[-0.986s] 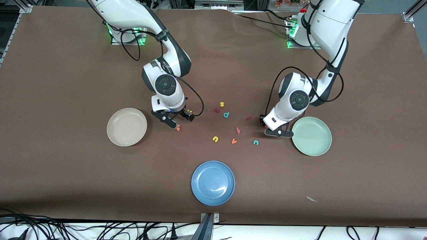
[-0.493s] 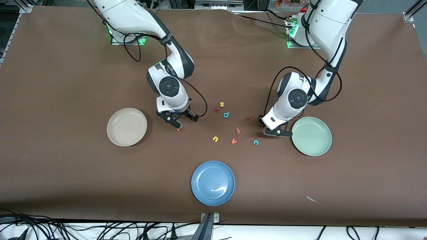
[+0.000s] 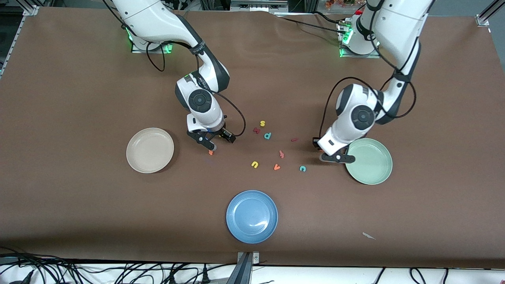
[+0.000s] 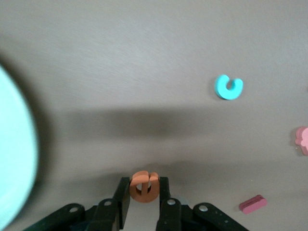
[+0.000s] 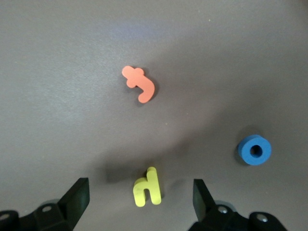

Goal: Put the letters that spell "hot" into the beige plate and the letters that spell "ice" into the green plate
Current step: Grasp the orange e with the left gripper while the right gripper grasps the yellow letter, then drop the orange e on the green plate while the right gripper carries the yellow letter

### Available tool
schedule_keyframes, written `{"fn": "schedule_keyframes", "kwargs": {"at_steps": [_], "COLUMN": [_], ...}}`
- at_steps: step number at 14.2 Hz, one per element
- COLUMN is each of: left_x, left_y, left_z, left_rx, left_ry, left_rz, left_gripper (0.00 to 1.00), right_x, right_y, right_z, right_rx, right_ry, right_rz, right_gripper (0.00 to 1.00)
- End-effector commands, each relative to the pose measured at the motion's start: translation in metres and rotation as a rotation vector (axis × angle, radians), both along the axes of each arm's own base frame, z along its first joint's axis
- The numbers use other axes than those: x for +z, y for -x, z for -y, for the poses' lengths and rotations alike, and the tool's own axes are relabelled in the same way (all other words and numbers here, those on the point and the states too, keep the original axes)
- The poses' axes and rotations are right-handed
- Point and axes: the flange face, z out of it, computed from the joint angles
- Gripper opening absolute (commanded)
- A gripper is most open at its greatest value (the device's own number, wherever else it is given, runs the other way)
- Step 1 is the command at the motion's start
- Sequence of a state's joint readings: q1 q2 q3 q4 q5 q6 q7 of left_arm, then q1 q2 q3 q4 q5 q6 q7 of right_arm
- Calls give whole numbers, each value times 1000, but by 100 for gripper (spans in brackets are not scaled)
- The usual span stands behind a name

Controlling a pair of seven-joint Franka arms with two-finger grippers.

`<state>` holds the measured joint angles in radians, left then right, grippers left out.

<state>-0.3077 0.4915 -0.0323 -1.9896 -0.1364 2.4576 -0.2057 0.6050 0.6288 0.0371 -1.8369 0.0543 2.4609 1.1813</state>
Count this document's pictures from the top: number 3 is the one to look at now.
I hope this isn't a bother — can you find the green round plate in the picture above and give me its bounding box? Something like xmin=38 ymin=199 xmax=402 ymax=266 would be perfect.
xmin=345 ymin=138 xmax=393 ymax=185

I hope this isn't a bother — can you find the beige brown round plate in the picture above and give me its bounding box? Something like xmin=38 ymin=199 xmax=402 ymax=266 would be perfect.
xmin=126 ymin=127 xmax=175 ymax=174

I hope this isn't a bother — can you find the blue round plate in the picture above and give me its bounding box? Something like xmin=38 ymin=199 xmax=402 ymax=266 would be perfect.
xmin=226 ymin=190 xmax=279 ymax=244

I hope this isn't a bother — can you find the grey electronics box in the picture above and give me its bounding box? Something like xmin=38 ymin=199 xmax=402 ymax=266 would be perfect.
xmin=230 ymin=0 xmax=289 ymax=11

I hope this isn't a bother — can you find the brown table cover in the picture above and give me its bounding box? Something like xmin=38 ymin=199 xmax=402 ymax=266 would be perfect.
xmin=0 ymin=6 xmax=505 ymax=269

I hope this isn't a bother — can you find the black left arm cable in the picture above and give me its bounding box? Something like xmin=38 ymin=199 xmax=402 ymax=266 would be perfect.
xmin=318 ymin=0 xmax=417 ymax=139

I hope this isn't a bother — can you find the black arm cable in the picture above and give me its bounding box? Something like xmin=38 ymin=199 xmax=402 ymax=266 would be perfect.
xmin=318 ymin=0 xmax=417 ymax=139
xmin=103 ymin=0 xmax=247 ymax=138

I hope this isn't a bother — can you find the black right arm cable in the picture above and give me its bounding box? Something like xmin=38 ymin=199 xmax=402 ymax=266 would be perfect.
xmin=103 ymin=0 xmax=247 ymax=138

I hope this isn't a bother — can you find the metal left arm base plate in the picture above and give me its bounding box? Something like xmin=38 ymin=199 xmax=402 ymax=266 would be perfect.
xmin=339 ymin=45 xmax=381 ymax=59

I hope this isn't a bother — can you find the silver mount bracket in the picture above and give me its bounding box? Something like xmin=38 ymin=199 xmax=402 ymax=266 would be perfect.
xmin=237 ymin=252 xmax=261 ymax=264

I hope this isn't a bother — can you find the black cable on table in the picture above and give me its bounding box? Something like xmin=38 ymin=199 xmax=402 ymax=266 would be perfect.
xmin=276 ymin=11 xmax=348 ymax=36

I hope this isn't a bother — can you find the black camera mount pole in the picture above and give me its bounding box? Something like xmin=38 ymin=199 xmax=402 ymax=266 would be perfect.
xmin=226 ymin=252 xmax=254 ymax=284

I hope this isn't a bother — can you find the black floor cable bundle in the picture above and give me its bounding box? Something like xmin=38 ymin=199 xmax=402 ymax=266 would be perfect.
xmin=0 ymin=245 xmax=237 ymax=284

